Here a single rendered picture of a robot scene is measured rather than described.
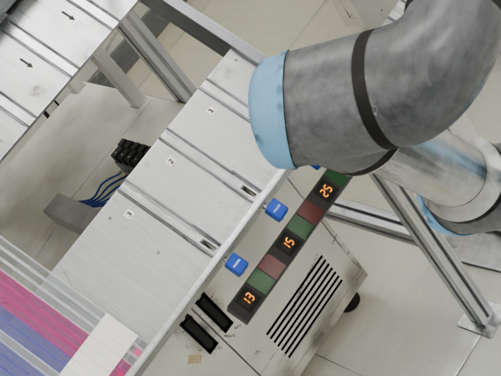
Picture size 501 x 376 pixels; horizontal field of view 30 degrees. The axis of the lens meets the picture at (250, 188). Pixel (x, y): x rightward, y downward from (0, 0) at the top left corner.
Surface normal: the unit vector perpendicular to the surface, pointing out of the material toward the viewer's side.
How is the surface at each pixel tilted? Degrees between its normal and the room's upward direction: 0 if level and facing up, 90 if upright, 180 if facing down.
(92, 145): 0
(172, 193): 43
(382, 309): 0
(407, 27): 10
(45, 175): 0
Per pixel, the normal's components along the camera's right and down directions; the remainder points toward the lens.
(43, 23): 0.06, -0.32
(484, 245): -0.51, -0.61
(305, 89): -0.56, -0.17
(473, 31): 0.32, -0.18
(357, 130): -0.33, 0.67
